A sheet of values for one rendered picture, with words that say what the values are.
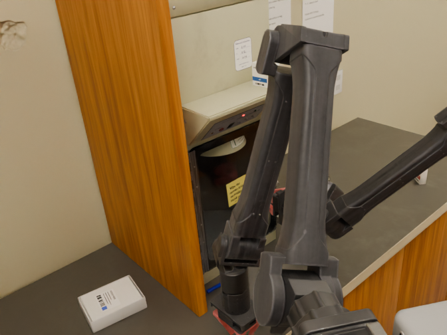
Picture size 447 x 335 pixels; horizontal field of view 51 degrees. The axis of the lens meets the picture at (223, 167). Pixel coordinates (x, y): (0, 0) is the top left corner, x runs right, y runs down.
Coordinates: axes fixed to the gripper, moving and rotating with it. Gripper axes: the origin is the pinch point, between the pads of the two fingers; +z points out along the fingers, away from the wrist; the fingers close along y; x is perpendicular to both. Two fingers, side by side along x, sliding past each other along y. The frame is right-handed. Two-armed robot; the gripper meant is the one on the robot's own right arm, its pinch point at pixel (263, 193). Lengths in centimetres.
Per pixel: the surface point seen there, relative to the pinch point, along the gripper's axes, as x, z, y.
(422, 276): -64, -21, -60
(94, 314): 50, 17, -21
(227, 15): 2.5, 6.7, 49.3
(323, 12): -90, 48, 31
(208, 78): 10.3, 6.9, 35.7
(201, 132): 19.6, -0.3, 26.2
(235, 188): 5.4, 5.7, 2.1
